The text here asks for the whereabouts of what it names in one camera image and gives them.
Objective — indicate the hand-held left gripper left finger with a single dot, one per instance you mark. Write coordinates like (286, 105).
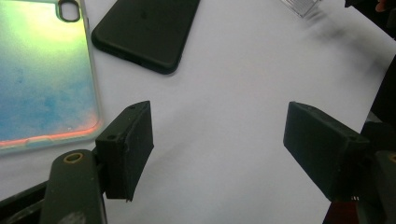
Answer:
(124, 149)

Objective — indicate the clear plastic tray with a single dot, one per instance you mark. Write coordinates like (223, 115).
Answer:
(302, 6)

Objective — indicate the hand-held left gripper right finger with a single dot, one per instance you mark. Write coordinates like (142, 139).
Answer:
(323, 149)

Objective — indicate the blue gradient phone case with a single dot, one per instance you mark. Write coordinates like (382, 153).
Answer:
(46, 81)

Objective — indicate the black phone case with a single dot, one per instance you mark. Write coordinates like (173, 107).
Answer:
(146, 31)

